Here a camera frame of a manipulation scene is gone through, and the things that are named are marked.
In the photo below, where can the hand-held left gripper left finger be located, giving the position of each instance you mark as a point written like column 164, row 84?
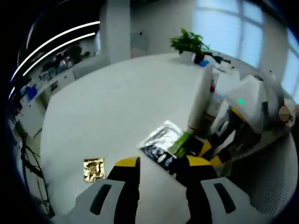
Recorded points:
column 114, row 198

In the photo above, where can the dark red plant pot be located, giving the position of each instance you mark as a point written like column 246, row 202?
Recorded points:
column 199, row 59

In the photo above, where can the green black packet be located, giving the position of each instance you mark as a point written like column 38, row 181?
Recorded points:
column 181, row 142

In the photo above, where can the gold foil sachet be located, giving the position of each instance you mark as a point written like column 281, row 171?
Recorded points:
column 94, row 170

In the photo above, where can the blue storage box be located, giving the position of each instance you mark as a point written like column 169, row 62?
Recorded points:
column 32, row 93

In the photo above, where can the silver foil packet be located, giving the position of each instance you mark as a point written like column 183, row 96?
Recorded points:
column 161, row 134

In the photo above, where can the small white skincare bottle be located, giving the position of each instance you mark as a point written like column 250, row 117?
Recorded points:
column 216, row 105

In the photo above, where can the large white skincare bottle red collar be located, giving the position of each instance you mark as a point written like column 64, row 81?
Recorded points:
column 213, row 81

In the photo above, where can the blue plastic packet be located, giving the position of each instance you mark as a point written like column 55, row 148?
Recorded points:
column 204, row 63

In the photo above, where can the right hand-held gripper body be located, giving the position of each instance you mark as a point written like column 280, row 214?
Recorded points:
column 254, row 105

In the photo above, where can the large window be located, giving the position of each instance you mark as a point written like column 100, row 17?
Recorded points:
column 222, row 30

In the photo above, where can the grey mesh office chair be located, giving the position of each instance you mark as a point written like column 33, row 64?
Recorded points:
column 268, row 168

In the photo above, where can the green plant white pot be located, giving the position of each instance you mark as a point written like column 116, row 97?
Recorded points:
column 187, row 43

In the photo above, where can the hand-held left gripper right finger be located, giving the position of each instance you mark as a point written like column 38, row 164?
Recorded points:
column 205, row 198

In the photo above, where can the white skincare tube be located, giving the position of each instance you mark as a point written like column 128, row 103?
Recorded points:
column 201, row 98

